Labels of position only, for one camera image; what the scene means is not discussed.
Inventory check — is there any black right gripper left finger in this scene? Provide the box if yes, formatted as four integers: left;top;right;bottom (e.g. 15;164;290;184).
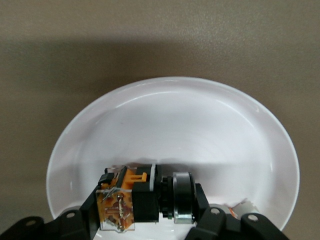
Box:
0;191;99;240

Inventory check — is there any pale pink round plate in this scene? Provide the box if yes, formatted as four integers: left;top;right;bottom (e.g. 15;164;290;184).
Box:
46;76;300;233

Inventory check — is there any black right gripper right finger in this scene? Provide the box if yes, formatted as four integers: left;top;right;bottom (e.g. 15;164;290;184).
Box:
184;183;288;240

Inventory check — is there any brown table mat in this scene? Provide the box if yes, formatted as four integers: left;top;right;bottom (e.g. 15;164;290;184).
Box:
0;0;320;240

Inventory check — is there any white orange circuit breaker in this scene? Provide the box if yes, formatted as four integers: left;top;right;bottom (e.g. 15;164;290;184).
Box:
224;198;261;219

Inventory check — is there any black orange push-button switch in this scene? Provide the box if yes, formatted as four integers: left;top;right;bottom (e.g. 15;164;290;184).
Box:
96;163;197;233

